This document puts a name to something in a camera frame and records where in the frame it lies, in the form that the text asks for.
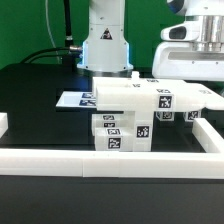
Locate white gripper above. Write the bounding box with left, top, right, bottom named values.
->
left=151, top=23, right=224, bottom=82

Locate white chair back part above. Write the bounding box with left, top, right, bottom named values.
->
left=92, top=77, right=224, bottom=112

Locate white chair seat part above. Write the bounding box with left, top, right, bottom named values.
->
left=122, top=72, right=155, bottom=152

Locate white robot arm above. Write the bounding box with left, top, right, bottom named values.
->
left=78, top=0, right=224, bottom=81

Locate white U-shaped fence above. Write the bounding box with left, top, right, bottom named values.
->
left=0, top=118, right=224, bottom=179

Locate white marker sheet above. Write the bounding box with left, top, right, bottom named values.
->
left=56, top=91, right=96, bottom=108

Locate white block at left edge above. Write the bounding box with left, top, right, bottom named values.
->
left=0, top=113, right=8, bottom=135

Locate black vertical cable post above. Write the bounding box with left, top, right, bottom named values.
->
left=63, top=0, right=74, bottom=64

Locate black thick cable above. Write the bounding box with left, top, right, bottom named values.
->
left=20, top=45, right=84, bottom=64

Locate thin grey cable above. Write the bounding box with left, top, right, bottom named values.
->
left=45, top=0, right=63, bottom=64

